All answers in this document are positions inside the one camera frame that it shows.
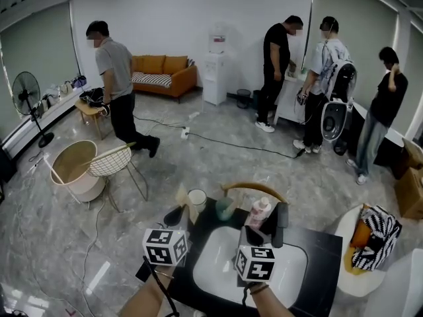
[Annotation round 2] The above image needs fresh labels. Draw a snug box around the white rounded fixture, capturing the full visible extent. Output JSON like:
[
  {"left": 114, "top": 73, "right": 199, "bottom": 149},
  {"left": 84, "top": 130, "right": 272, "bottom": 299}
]
[{"left": 372, "top": 248, "right": 423, "bottom": 317}]

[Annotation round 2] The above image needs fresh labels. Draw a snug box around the clear water bottle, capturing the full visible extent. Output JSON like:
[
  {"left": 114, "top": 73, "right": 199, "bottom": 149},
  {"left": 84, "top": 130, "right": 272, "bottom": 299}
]
[{"left": 208, "top": 21, "right": 228, "bottom": 54}]

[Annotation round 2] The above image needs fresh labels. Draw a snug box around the grey roller blind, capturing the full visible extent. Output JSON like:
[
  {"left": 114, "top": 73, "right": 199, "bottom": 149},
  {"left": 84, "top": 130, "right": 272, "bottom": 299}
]
[
  {"left": 0, "top": 0, "right": 81, "bottom": 140},
  {"left": 311, "top": 0, "right": 400, "bottom": 120}
]

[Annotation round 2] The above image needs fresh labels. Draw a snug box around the black standing fan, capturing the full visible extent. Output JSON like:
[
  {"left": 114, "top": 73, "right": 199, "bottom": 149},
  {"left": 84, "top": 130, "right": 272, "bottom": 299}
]
[{"left": 11, "top": 71, "right": 56, "bottom": 149}]

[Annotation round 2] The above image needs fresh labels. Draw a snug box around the white wire chair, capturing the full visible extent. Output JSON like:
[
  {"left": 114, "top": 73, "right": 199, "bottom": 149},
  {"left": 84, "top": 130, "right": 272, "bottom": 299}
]
[{"left": 85, "top": 141, "right": 149, "bottom": 213}]

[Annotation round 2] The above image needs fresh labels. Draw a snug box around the white cup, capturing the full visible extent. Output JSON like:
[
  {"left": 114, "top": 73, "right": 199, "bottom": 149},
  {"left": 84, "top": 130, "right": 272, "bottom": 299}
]
[{"left": 187, "top": 189, "right": 208, "bottom": 215}]

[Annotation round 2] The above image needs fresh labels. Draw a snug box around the person's left forearm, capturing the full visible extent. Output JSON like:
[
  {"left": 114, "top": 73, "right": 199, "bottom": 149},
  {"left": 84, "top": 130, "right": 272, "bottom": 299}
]
[{"left": 120, "top": 265, "right": 176, "bottom": 317}]

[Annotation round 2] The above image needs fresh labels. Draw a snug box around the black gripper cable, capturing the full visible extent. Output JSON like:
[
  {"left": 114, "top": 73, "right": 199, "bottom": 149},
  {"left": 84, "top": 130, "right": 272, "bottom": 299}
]
[
  {"left": 242, "top": 283, "right": 252, "bottom": 310},
  {"left": 142, "top": 255, "right": 181, "bottom": 317}
]

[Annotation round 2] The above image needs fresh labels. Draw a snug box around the white floor cable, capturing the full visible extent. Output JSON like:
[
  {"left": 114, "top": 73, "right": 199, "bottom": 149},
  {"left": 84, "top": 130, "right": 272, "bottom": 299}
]
[{"left": 13, "top": 173, "right": 108, "bottom": 317}]

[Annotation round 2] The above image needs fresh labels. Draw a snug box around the striped seat cushion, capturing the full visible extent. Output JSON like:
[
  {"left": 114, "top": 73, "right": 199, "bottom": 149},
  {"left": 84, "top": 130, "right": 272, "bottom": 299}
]
[{"left": 131, "top": 71, "right": 173, "bottom": 88}]

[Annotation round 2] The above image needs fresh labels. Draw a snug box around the black mesh waste bin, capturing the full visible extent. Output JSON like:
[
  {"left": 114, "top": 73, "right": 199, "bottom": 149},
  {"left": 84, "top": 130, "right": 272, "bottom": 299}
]
[{"left": 236, "top": 88, "right": 252, "bottom": 110}]

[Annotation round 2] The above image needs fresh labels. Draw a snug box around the cardboard box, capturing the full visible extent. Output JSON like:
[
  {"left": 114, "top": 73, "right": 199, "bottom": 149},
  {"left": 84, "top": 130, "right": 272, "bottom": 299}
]
[{"left": 392, "top": 137, "right": 423, "bottom": 221}]

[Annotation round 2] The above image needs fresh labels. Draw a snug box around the white round stool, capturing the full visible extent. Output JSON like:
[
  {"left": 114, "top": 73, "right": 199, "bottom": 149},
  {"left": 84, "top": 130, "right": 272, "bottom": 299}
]
[{"left": 332, "top": 204, "right": 388, "bottom": 299}]

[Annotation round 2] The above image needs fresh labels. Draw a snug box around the beige pointed packet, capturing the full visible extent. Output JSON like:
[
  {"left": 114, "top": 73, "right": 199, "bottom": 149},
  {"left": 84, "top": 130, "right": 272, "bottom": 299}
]
[{"left": 176, "top": 183, "right": 200, "bottom": 223}]

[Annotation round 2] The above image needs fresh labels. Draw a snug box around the pink bottle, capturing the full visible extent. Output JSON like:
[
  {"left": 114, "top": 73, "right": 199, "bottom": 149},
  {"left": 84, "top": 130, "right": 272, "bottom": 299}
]
[{"left": 247, "top": 196, "right": 273, "bottom": 232}]

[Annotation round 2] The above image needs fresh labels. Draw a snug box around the orange cushion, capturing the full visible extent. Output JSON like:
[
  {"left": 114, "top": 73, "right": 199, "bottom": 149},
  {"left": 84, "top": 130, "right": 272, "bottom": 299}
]
[{"left": 349, "top": 219, "right": 373, "bottom": 249}]

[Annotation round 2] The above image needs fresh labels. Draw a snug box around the green translucent cup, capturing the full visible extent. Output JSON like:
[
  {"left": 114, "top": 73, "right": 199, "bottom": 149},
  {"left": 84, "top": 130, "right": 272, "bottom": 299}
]
[{"left": 215, "top": 196, "right": 236, "bottom": 222}]

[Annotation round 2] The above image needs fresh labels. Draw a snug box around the brown wrist band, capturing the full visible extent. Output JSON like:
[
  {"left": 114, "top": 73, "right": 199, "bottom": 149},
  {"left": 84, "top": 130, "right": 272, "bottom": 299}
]
[{"left": 249, "top": 282, "right": 270, "bottom": 296}]

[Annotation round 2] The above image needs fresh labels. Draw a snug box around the black gear pile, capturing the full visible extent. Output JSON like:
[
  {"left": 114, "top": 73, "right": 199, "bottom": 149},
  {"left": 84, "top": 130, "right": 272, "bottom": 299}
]
[{"left": 79, "top": 87, "right": 107, "bottom": 108}]

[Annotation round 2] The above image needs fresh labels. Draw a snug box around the black low cabinet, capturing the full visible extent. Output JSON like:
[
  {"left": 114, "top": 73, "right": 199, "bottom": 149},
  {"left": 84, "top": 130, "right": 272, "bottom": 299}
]
[{"left": 350, "top": 103, "right": 406, "bottom": 168}]

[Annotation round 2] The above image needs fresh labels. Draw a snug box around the curved wooden chair back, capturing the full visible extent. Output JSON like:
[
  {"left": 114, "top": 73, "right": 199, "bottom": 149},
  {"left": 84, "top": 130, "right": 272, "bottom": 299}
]
[{"left": 220, "top": 181, "right": 290, "bottom": 208}]

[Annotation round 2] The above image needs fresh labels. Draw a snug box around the white sink basin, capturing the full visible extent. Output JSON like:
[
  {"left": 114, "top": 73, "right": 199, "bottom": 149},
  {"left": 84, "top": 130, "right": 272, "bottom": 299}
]
[{"left": 192, "top": 225, "right": 309, "bottom": 309}]

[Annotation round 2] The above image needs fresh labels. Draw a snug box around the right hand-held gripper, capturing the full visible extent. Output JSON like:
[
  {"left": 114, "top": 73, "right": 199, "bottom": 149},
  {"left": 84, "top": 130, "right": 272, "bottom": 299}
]
[{"left": 235, "top": 225, "right": 276, "bottom": 283}]

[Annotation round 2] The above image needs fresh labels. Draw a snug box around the black vanity counter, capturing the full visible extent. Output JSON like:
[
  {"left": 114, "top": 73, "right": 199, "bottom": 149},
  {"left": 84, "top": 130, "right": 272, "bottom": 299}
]
[{"left": 135, "top": 205, "right": 344, "bottom": 317}]

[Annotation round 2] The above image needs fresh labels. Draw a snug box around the white water dispenser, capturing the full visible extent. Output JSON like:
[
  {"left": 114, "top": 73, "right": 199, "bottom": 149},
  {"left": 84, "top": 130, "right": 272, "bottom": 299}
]
[{"left": 202, "top": 50, "right": 229, "bottom": 106}]

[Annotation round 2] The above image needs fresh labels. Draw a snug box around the orange sofa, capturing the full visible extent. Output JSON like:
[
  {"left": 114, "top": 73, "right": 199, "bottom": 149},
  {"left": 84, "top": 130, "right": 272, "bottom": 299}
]
[{"left": 131, "top": 54, "right": 198, "bottom": 104}]

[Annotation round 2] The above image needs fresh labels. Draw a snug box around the black floor cable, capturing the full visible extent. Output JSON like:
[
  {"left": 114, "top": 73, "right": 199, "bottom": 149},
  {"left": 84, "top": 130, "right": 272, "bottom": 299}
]
[{"left": 131, "top": 114, "right": 307, "bottom": 160}]

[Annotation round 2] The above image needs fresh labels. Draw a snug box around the black faucet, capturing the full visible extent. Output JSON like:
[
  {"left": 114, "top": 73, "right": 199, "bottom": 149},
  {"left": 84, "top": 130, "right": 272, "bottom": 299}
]
[{"left": 270, "top": 202, "right": 290, "bottom": 248}]

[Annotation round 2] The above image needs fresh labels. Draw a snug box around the white cabinet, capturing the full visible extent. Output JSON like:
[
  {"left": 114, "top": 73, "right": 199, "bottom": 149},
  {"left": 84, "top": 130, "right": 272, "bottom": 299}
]
[{"left": 273, "top": 73, "right": 319, "bottom": 125}]

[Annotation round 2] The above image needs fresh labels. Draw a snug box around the black white zebra bag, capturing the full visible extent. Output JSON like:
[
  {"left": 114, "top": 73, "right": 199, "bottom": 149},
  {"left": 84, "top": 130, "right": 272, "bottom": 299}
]
[{"left": 350, "top": 204, "right": 403, "bottom": 272}]

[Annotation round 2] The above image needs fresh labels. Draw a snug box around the round pink side table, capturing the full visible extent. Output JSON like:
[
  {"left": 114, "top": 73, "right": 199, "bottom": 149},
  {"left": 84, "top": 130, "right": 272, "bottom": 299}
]
[{"left": 50, "top": 139, "right": 107, "bottom": 203}]

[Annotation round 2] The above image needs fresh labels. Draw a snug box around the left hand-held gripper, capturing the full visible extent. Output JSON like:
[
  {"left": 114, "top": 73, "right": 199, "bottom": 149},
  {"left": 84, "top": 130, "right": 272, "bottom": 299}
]
[{"left": 142, "top": 206, "right": 193, "bottom": 267}]

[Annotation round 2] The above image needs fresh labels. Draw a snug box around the person's right forearm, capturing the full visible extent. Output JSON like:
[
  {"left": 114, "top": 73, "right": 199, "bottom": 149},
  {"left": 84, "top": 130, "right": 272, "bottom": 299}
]
[{"left": 243, "top": 281, "right": 295, "bottom": 317}]

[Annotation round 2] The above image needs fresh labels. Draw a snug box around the small wooden table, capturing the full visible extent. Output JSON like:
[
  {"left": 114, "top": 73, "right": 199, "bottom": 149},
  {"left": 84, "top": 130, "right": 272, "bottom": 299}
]
[{"left": 74, "top": 96, "right": 112, "bottom": 141}]

